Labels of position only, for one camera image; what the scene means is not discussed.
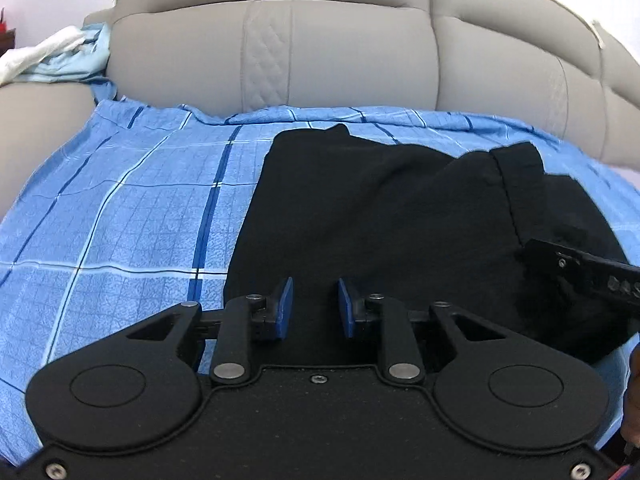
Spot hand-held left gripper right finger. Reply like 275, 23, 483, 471
336, 277, 508, 387

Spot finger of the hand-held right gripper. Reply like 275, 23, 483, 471
520, 238, 590, 286

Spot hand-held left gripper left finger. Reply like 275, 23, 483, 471
125, 276, 296, 387

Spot black pants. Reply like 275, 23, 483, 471
222, 123, 634, 367

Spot person's right forearm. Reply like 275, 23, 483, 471
621, 342, 640, 461

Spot blue checked bedsheet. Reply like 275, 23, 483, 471
0, 96, 640, 467

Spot light blue cloth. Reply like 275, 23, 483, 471
14, 22, 119, 103

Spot white cloth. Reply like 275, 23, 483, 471
0, 26, 87, 84

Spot dark brown furniture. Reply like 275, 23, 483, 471
0, 7, 17, 58

